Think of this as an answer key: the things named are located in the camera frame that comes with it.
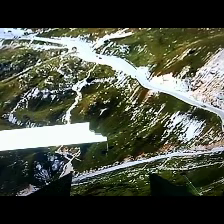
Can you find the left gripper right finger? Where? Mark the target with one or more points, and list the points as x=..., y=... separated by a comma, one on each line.
x=165, y=186

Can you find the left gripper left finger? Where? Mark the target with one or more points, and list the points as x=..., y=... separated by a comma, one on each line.
x=60, y=188

